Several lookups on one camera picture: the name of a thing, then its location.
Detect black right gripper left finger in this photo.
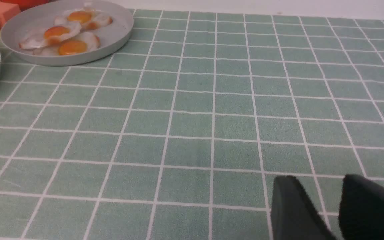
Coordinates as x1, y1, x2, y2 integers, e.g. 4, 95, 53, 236
271, 176, 336, 240

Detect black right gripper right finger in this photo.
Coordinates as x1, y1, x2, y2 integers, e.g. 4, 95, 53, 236
339, 174, 384, 240

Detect fried egg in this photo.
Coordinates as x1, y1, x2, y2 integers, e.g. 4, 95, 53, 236
18, 22, 82, 50
54, 7, 113, 30
32, 32, 101, 56

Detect green checked tablecloth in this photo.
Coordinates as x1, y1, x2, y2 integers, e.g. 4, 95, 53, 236
0, 9, 384, 240

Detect grey egg plate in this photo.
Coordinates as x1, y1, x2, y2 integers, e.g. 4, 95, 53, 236
0, 0, 134, 66

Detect red tomato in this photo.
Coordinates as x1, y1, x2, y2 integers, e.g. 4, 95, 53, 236
1, 0, 50, 11

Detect salmon foam cube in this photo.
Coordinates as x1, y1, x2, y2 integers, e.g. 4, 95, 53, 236
0, 1, 20, 29

